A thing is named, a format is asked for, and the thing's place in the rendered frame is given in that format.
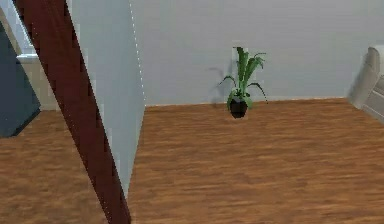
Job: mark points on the green house plant black pot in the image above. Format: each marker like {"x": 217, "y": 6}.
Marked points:
{"x": 238, "y": 106}

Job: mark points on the dark blue cupboard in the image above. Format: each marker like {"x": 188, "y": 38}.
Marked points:
{"x": 13, "y": 96}

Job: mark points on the beige sofa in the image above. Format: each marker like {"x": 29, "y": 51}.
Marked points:
{"x": 371, "y": 86}

